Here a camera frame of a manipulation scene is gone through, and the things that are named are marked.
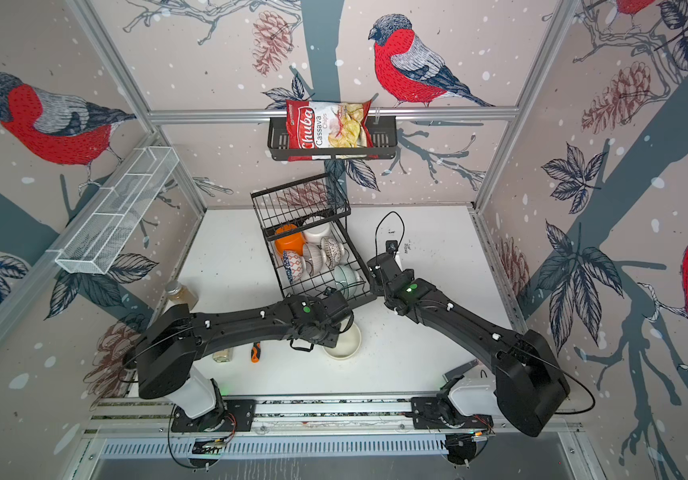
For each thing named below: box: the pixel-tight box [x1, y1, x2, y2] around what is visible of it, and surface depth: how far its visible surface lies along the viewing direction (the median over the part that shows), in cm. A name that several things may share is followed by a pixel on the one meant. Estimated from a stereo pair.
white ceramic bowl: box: [303, 221, 332, 244], surface depth 106 cm
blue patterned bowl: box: [282, 250, 306, 284], surface depth 94 cm
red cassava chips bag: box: [286, 100, 378, 162], surface depth 89 cm
